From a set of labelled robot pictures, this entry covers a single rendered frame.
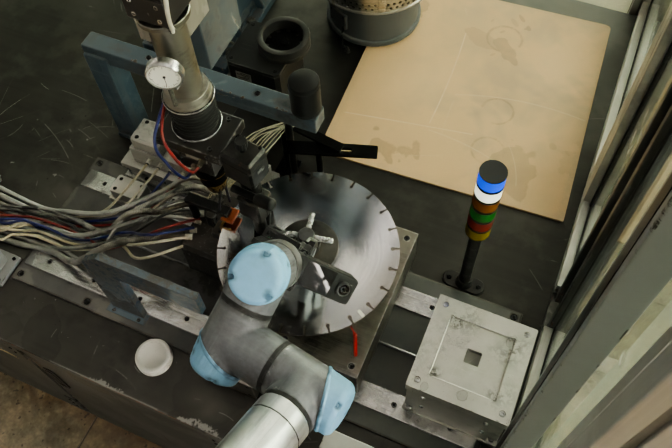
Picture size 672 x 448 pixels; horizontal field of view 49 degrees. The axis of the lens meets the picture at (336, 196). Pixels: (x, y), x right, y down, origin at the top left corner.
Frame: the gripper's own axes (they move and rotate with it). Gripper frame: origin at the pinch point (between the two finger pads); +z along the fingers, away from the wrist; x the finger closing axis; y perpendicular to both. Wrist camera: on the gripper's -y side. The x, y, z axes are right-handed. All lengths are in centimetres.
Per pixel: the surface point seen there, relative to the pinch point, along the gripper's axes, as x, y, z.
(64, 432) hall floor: 88, 46, 76
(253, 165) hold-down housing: -11.3, 11.7, -21.6
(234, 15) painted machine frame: -30.8, 29.1, -7.3
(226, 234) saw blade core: 3.9, 16.1, 5.7
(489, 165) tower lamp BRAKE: -27.9, -19.0, -8.4
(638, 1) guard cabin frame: -87, -38, 66
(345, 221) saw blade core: -8.2, -1.9, 8.7
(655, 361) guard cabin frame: -16, -30, -75
